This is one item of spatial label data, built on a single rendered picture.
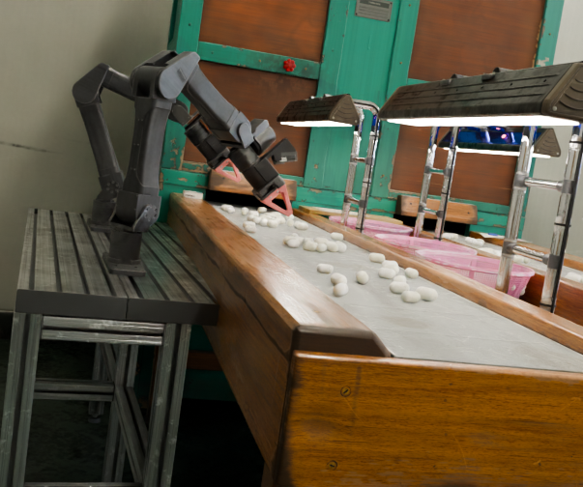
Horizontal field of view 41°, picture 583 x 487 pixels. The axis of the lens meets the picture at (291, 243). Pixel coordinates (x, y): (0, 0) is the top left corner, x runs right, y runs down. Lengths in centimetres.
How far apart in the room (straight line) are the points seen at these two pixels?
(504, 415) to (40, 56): 278
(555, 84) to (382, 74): 179
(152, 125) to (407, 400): 90
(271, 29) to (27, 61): 115
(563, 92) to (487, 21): 196
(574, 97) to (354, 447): 50
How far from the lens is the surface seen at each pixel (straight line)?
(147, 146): 160
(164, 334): 137
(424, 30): 286
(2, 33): 343
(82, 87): 218
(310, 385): 85
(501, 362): 97
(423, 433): 92
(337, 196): 274
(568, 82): 102
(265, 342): 99
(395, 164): 281
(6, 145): 342
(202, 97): 169
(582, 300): 169
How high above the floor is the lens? 95
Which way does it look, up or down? 7 degrees down
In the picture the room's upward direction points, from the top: 8 degrees clockwise
